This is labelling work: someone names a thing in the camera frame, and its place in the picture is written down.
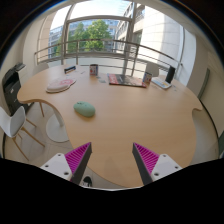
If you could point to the printed white mug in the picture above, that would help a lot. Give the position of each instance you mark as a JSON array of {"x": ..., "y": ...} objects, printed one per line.
[{"x": 93, "y": 69}]

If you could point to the blue and white booklet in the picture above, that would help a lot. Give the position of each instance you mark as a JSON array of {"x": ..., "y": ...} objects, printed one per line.
[{"x": 161, "y": 82}]

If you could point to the black stapler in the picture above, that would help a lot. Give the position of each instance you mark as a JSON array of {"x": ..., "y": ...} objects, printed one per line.
[{"x": 70, "y": 69}]

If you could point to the mint green computer mouse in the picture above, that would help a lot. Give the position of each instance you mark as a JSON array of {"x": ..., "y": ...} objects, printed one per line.
[{"x": 84, "y": 108}]

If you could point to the metal balcony railing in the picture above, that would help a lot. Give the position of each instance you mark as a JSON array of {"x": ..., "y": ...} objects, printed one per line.
[{"x": 100, "y": 40}]

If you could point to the small printed can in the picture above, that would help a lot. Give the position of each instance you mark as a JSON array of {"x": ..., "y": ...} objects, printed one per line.
[{"x": 147, "y": 78}]

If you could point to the red magazine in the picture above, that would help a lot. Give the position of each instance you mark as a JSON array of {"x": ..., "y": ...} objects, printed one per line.
[{"x": 125, "y": 80}]

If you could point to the black cylindrical speaker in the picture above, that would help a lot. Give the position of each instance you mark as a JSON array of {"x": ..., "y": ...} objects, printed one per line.
[{"x": 170, "y": 74}]

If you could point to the pink and white mouse pad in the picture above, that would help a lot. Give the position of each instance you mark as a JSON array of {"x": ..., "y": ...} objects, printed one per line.
[{"x": 60, "y": 84}]

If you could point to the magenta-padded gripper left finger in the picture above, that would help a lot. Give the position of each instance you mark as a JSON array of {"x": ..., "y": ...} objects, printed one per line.
[{"x": 77, "y": 156}]

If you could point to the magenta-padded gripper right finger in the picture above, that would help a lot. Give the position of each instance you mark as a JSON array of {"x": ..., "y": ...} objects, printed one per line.
[{"x": 147, "y": 156}]

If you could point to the white chair with wooden legs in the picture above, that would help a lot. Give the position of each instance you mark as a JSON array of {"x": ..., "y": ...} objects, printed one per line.
[{"x": 15, "y": 125}]

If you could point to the white table pedestal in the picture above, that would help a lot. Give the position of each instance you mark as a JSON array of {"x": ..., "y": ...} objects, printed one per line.
[{"x": 56, "y": 128}]

